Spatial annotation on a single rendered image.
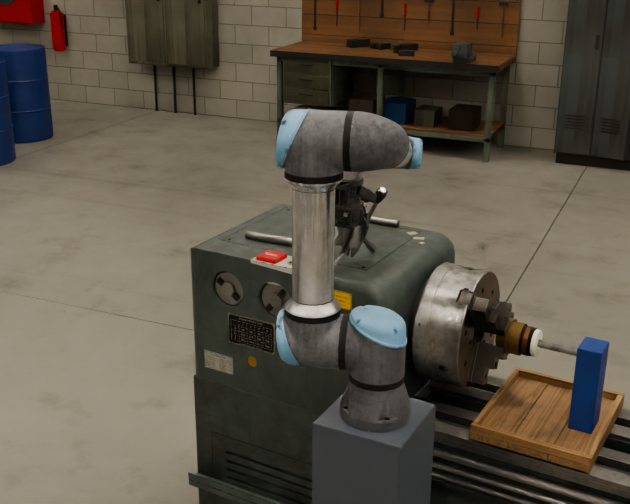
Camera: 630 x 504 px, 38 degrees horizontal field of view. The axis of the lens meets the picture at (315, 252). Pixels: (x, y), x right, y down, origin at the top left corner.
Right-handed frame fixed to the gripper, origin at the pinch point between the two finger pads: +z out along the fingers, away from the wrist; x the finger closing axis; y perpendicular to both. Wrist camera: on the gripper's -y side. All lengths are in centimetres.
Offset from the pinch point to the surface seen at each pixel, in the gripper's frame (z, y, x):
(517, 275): 129, -322, -47
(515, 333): 17.0, -8.8, 42.6
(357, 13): 12, -629, -319
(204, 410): 52, 14, -39
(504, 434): 37, 6, 46
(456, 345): 17.8, 3.6, 31.6
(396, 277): 3.6, 2.7, 14.3
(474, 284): 5.1, -6.4, 31.7
